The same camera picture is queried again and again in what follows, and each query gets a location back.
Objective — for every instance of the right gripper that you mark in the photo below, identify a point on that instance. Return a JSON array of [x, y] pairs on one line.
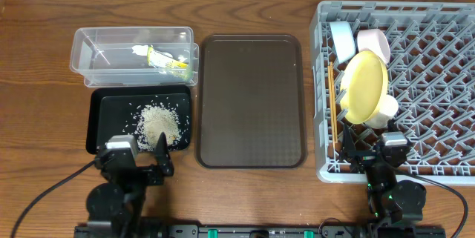
[[366, 159]]

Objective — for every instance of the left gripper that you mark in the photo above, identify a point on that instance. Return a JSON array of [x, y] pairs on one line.
[[140, 173]]

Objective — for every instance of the rice and food scraps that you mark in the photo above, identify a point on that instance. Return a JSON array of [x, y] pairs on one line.
[[146, 119]]

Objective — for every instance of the white cup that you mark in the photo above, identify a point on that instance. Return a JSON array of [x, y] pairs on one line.
[[387, 111]]

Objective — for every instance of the yellow plate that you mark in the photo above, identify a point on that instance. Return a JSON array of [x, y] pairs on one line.
[[365, 83]]

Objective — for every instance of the wooden chopstick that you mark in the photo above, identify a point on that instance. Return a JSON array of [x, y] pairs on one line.
[[335, 110], [332, 105]]

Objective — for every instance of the green snack wrapper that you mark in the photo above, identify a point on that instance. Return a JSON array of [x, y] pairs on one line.
[[163, 61]]

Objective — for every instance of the white bowl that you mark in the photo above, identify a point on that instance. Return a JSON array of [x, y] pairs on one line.
[[374, 40]]

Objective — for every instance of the light blue bowl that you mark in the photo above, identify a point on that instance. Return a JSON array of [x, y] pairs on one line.
[[342, 37]]

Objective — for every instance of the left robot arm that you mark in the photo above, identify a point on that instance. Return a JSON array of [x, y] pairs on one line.
[[115, 207]]

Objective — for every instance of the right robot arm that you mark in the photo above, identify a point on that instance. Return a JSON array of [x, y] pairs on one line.
[[397, 205]]

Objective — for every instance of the grey dishwasher rack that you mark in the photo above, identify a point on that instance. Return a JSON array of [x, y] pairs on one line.
[[431, 75]]

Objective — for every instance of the black plastic bin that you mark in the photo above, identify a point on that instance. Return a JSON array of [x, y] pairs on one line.
[[118, 111]]

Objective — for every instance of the dark brown serving tray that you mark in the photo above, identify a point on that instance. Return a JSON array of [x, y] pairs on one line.
[[251, 108]]

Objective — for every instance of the clear plastic bin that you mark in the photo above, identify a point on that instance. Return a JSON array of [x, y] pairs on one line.
[[104, 57]]

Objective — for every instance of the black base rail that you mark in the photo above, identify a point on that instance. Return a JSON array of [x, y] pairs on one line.
[[327, 231]]

